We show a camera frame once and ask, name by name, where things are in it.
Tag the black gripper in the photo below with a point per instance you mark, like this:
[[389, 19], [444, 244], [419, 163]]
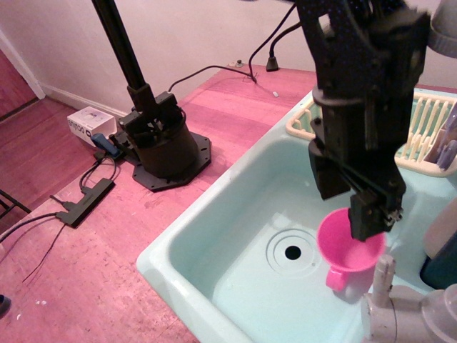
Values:
[[367, 69]]

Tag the pink plastic cup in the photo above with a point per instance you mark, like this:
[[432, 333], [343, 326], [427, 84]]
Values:
[[343, 254]]

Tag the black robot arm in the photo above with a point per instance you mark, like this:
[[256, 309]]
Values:
[[307, 12]]

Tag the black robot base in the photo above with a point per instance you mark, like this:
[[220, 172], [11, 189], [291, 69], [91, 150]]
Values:
[[155, 138]]

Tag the lavender toy cutlery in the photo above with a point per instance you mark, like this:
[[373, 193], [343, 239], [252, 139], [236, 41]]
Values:
[[444, 151]]

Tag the teal bottle with white cap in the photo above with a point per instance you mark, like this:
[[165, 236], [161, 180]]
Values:
[[439, 243]]

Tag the cream dish drying rack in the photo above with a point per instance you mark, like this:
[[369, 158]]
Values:
[[430, 111]]

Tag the white toy faucet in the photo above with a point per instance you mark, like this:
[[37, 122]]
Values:
[[400, 314]]

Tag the mint green toy sink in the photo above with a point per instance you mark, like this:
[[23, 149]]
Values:
[[241, 264]]

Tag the grey lamp shade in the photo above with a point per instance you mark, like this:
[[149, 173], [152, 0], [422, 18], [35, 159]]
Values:
[[442, 37]]

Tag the black usb hub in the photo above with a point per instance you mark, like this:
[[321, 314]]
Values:
[[77, 212]]

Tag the white cardboard box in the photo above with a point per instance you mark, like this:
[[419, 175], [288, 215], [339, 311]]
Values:
[[89, 121]]

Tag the blue handled tool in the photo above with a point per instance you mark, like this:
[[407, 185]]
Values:
[[103, 143]]

